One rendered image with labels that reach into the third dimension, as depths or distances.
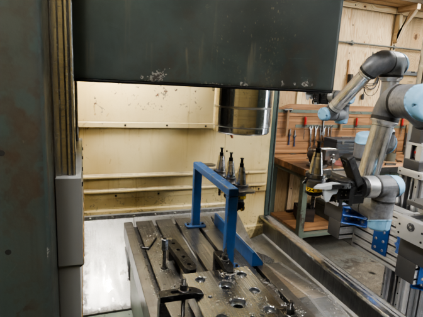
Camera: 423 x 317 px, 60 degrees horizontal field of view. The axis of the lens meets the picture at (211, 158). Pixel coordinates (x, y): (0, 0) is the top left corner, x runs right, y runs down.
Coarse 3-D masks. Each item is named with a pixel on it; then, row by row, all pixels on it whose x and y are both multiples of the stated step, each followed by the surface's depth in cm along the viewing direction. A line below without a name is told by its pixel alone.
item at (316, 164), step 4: (316, 152) 112; (316, 156) 112; (320, 156) 112; (312, 160) 113; (316, 160) 112; (320, 160) 112; (312, 164) 113; (316, 164) 112; (320, 164) 112; (312, 168) 112; (316, 168) 112; (320, 168) 112; (308, 172) 114; (312, 172) 112; (316, 172) 112; (320, 172) 112
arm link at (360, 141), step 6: (360, 132) 191; (366, 132) 190; (360, 138) 186; (366, 138) 184; (354, 144) 190; (360, 144) 186; (354, 150) 190; (360, 150) 186; (354, 156) 190; (360, 156) 187
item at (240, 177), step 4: (240, 168) 139; (244, 168) 139; (240, 172) 139; (244, 172) 139; (236, 176) 140; (240, 176) 139; (244, 176) 139; (236, 180) 140; (240, 180) 139; (244, 180) 139; (240, 184) 139; (244, 184) 139
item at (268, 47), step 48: (96, 0) 73; (144, 0) 76; (192, 0) 79; (240, 0) 82; (288, 0) 86; (336, 0) 90; (96, 48) 75; (144, 48) 78; (192, 48) 81; (240, 48) 85; (288, 48) 88; (336, 48) 93
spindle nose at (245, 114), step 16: (224, 96) 95; (240, 96) 93; (256, 96) 93; (272, 96) 98; (224, 112) 96; (240, 112) 94; (256, 112) 94; (224, 128) 96; (240, 128) 95; (256, 128) 95
